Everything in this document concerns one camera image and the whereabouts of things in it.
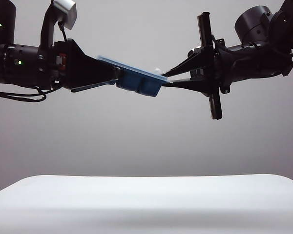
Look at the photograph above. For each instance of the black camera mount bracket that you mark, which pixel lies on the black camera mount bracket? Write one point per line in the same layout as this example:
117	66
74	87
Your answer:
47	26

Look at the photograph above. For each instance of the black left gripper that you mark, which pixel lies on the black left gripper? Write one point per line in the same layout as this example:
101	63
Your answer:
48	73

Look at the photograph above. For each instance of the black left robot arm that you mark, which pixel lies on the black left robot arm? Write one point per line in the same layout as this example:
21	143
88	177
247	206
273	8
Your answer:
17	63

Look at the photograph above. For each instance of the blue ice cube tray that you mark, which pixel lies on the blue ice cube tray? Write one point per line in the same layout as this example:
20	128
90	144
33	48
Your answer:
131	83

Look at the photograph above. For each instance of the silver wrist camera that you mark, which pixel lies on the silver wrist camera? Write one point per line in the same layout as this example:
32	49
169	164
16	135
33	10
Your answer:
67	12

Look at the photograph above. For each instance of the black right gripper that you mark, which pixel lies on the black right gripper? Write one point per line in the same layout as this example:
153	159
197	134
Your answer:
219	68

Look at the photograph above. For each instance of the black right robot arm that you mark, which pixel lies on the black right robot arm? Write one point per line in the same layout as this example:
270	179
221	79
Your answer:
254	26

